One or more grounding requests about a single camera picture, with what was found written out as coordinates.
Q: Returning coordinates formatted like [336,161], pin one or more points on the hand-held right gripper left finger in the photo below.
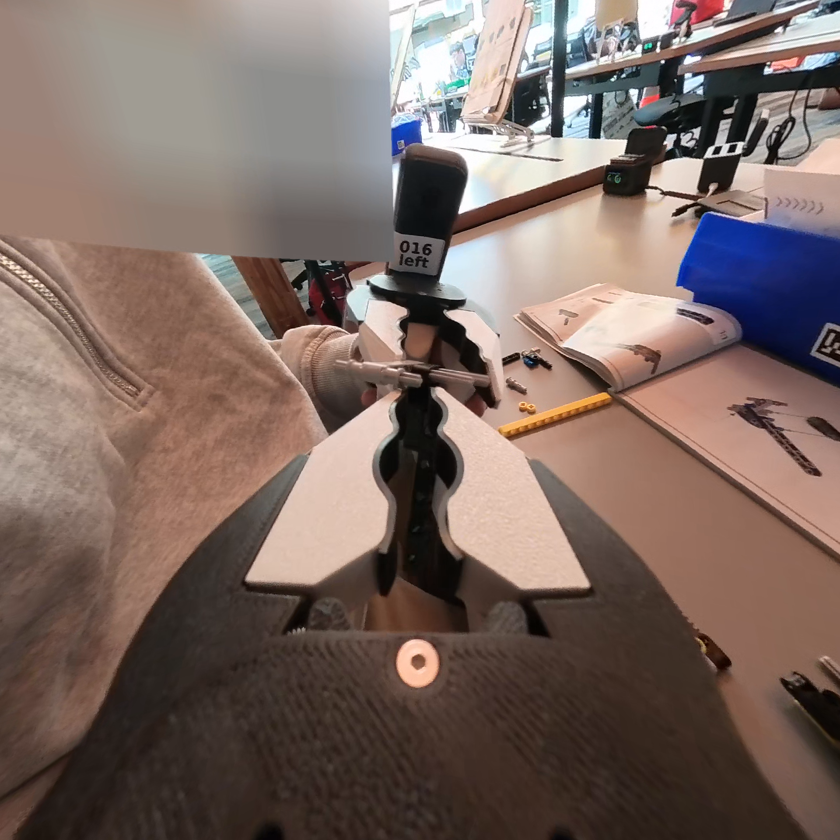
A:
[321,518]

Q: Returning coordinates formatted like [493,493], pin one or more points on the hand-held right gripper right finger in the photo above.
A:
[512,525]

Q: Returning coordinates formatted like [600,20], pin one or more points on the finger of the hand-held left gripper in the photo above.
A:
[380,341]
[476,348]

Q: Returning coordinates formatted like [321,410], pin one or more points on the grey lego axle piece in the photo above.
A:
[387,371]

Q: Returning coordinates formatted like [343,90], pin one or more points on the person's left forearm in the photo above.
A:
[315,367]

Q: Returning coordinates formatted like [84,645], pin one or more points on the blue and black lego pins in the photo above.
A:
[535,359]

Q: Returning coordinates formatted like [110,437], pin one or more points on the yellow lego beam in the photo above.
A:
[558,415]

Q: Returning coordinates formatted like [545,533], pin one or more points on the grey black lego rack piece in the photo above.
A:
[715,649]

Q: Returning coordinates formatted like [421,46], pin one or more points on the lego set cardboard box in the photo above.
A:
[800,190]

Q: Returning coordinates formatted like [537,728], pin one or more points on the person's left hand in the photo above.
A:
[367,399]

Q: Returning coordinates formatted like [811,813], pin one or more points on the blue storage bin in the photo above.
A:
[407,138]

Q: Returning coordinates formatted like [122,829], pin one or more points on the red and black object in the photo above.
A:
[328,292]

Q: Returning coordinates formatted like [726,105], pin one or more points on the long wooden table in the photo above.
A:
[512,177]

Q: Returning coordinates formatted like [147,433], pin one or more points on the cardboard sheet with stand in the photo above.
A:
[495,65]

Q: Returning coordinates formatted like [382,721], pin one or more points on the open instruction booklet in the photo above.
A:
[623,328]

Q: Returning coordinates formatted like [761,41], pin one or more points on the black charger case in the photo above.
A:
[633,164]

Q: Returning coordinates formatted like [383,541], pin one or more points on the large instruction manual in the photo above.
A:
[709,426]

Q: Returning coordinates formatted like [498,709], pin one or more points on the person in grey sweatshirt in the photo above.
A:
[98,459]

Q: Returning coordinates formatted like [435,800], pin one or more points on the black office chair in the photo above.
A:
[669,111]

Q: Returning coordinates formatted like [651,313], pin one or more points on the blue plastic bin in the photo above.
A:
[754,295]

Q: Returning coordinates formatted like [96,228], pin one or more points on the black charger dock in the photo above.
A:
[722,167]

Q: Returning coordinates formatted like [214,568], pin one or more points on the black flat pouch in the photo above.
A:
[732,203]

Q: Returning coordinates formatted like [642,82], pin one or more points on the standing desk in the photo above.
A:
[689,49]
[774,59]

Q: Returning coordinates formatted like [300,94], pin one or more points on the wooden post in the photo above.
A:
[269,295]

